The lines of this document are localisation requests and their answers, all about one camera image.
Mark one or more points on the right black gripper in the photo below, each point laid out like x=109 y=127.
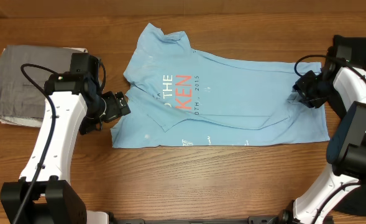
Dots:
x=299 y=86

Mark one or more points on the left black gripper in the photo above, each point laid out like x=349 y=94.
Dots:
x=115 y=111

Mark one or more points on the light blue printed t-shirt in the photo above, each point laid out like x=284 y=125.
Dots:
x=180 y=96

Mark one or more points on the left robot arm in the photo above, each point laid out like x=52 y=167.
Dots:
x=75 y=103

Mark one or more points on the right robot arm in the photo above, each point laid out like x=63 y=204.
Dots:
x=344 y=79

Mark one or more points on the black polo shirt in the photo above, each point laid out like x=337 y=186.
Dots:
x=355 y=202

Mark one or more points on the folded grey trousers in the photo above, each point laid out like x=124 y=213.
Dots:
x=21 y=103

